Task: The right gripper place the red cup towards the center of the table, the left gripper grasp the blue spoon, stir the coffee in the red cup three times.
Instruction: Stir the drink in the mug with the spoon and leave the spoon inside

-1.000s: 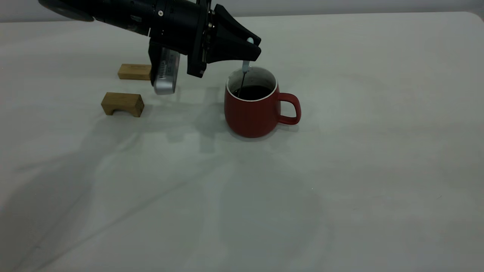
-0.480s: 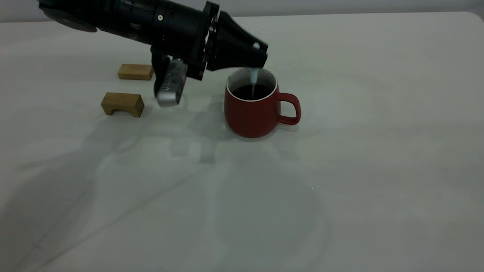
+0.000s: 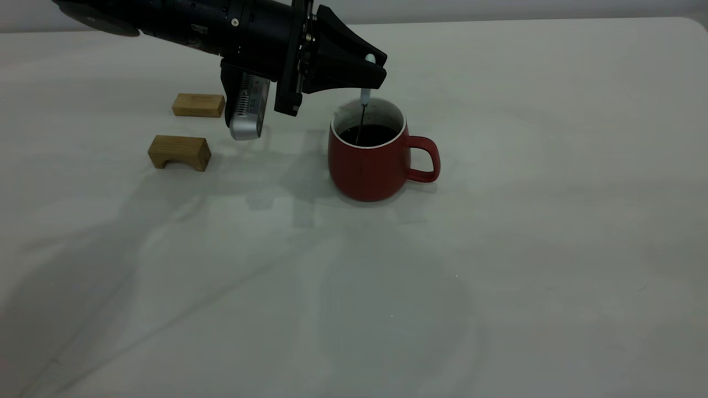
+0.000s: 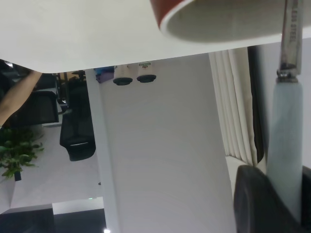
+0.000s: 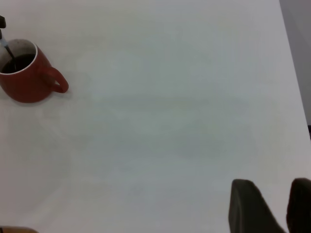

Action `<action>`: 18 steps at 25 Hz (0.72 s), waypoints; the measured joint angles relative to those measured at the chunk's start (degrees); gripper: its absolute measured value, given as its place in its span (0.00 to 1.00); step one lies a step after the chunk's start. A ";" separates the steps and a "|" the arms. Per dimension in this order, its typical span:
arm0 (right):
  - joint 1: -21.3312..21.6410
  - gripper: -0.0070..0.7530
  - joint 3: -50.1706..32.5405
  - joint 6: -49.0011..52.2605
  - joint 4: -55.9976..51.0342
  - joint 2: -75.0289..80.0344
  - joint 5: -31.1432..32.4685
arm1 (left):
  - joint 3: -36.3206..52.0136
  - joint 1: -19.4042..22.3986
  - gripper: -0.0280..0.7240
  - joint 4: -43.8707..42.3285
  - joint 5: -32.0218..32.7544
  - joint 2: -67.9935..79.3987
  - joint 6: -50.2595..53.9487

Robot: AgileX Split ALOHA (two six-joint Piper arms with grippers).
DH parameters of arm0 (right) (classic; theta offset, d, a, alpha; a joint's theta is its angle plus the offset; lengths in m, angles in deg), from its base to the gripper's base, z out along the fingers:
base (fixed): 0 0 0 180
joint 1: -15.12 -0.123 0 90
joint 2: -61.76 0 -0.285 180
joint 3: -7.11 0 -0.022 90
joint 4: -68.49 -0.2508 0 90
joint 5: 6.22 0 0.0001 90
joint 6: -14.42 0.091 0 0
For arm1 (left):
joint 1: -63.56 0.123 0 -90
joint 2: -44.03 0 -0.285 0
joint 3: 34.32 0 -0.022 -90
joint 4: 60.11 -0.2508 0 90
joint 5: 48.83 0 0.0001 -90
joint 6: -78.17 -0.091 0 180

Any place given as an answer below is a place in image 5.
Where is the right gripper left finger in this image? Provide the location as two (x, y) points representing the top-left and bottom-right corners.
(228, 179), (287, 233)

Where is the red ceramic mug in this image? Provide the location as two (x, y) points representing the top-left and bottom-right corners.
(0, 38), (69, 104)

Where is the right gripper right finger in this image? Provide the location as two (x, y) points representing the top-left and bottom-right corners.
(286, 177), (311, 233)

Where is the spoon with light blue handle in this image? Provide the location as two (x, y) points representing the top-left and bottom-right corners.
(0, 36), (17, 71)

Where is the dark coffee liquid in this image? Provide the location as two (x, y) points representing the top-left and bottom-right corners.
(0, 53), (36, 74)

